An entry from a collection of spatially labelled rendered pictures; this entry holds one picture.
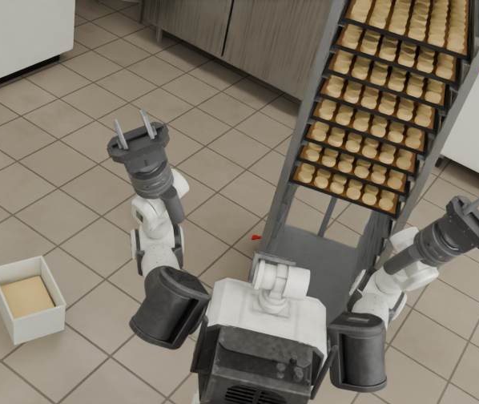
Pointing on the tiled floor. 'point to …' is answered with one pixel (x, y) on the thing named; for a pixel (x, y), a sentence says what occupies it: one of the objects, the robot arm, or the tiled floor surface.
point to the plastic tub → (28, 299)
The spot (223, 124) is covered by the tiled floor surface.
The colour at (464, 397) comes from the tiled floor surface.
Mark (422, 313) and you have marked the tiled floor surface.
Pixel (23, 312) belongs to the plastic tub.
